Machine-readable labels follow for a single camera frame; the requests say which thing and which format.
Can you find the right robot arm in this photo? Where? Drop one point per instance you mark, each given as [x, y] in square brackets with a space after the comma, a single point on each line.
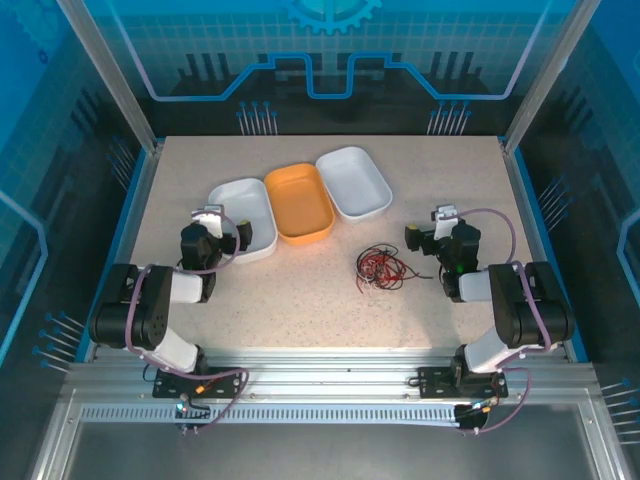
[530, 310]

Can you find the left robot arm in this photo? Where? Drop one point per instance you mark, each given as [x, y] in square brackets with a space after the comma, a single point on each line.
[150, 310]

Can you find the white plastic tray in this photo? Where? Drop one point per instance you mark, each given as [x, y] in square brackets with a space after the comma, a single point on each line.
[355, 180]
[240, 200]

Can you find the orange plastic tray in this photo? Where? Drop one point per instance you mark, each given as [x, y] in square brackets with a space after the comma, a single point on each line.
[300, 200]

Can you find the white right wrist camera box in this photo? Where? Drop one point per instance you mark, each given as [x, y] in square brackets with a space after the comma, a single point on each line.
[444, 222]

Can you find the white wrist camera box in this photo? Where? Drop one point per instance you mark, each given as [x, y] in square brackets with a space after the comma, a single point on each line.
[444, 222]
[212, 222]

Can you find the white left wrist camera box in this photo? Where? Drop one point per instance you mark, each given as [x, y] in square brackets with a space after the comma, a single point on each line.
[212, 222]

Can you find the aluminium table side rail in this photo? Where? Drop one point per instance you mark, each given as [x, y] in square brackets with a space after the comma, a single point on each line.
[140, 200]
[530, 225]

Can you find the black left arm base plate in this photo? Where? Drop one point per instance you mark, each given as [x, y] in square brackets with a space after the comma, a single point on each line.
[225, 380]

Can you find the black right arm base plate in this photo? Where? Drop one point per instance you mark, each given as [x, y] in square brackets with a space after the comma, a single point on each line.
[432, 382]

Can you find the aluminium mounting rail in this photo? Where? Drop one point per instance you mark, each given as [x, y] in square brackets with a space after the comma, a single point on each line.
[325, 372]

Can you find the aluminium frame post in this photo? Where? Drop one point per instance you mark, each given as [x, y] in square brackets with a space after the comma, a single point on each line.
[545, 75]
[110, 75]

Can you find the grey metal basin frame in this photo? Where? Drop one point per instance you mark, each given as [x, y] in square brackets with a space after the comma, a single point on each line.
[325, 450]

